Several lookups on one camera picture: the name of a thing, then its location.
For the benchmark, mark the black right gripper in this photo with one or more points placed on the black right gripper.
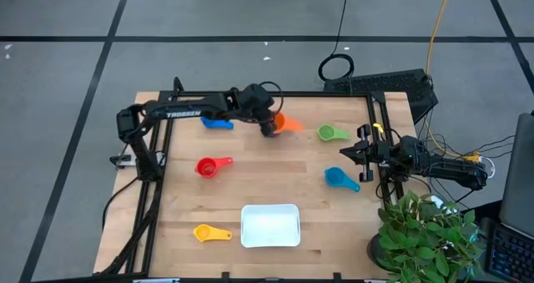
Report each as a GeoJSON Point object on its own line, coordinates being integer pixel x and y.
{"type": "Point", "coordinates": [377, 153]}

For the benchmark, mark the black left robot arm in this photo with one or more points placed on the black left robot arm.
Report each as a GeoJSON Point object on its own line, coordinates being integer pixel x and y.
{"type": "Point", "coordinates": [183, 114]}

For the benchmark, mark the orange measuring cup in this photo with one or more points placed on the orange measuring cup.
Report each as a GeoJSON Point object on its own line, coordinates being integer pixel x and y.
{"type": "Point", "coordinates": [288, 124]}

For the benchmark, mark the green leafy plant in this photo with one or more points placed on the green leafy plant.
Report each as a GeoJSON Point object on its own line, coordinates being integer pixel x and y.
{"type": "Point", "coordinates": [425, 241]}

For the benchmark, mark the black plant pot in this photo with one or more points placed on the black plant pot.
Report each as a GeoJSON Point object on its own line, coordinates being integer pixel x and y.
{"type": "Point", "coordinates": [372, 251]}

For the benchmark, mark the black perforated computer case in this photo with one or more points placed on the black perforated computer case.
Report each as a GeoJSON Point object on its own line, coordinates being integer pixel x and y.
{"type": "Point", "coordinates": [388, 84]}

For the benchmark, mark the dark blue measuring cup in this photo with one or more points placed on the dark blue measuring cup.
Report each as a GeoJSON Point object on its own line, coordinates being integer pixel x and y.
{"type": "Point", "coordinates": [219, 124]}

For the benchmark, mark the white rectangular basket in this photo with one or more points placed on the white rectangular basket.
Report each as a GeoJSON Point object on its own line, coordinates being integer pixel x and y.
{"type": "Point", "coordinates": [270, 225]}

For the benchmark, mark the grey laptop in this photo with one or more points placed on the grey laptop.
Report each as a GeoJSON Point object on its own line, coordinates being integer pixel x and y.
{"type": "Point", "coordinates": [519, 174]}

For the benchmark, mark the white power adapter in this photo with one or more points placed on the white power adapter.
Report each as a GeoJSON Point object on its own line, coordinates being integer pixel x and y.
{"type": "Point", "coordinates": [437, 200]}

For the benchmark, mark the black metal table frame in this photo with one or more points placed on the black metal table frame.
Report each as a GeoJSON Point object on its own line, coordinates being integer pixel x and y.
{"type": "Point", "coordinates": [271, 94]}

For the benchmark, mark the red measuring cup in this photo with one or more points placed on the red measuring cup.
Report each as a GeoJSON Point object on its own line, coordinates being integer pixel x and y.
{"type": "Point", "coordinates": [206, 167]}

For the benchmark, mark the green measuring cup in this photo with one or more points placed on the green measuring cup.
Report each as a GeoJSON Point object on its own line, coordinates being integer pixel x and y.
{"type": "Point", "coordinates": [327, 132]}

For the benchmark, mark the yellow measuring cup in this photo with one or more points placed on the yellow measuring cup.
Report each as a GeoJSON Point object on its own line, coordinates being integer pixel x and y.
{"type": "Point", "coordinates": [204, 232]}

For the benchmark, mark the black backlit keyboard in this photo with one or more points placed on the black backlit keyboard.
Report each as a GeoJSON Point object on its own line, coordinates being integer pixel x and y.
{"type": "Point", "coordinates": [511, 254]}

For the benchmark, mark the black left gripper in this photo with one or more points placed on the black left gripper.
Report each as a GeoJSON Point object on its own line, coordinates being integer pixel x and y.
{"type": "Point", "coordinates": [255, 99]}

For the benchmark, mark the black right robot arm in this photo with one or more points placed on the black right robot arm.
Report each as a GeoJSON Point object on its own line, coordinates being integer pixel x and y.
{"type": "Point", "coordinates": [450, 168]}

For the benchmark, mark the light blue measuring cup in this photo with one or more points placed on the light blue measuring cup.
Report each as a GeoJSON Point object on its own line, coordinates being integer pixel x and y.
{"type": "Point", "coordinates": [336, 176]}

